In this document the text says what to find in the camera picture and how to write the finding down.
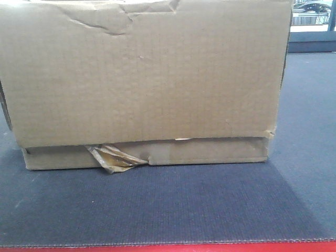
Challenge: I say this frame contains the brown cardboard carton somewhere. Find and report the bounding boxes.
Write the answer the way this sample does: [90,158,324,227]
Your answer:
[1,1,292,173]

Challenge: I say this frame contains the dark grey conveyor belt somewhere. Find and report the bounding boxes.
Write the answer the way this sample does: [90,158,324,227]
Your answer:
[1,52,335,247]

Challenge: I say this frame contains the red conveyor edge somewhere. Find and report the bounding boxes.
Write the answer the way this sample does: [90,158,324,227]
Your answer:
[1,240,335,251]

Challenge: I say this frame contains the grey metal conveyor frame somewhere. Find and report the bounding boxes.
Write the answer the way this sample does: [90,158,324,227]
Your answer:
[288,24,335,53]

